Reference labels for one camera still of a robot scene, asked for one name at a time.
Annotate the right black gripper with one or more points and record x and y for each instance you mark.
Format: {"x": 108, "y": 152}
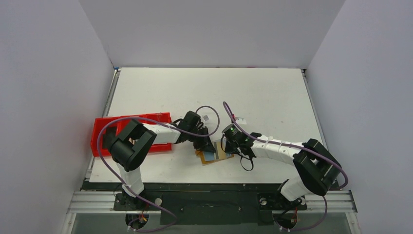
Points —
{"x": 228, "y": 145}

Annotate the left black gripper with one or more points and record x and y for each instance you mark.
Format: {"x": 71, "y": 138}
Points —
{"x": 205, "y": 145}

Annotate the yellow leather card holder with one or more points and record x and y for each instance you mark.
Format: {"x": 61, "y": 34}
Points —
{"x": 218, "y": 155}

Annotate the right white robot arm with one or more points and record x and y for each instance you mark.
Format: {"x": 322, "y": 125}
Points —
{"x": 317, "y": 169}

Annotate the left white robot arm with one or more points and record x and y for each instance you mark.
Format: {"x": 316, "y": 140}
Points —
{"x": 131, "y": 145}

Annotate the red plastic tray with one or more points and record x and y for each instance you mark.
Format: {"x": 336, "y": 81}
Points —
{"x": 106, "y": 128}

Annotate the aluminium rail frame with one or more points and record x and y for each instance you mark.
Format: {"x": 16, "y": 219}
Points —
{"x": 94, "y": 202}

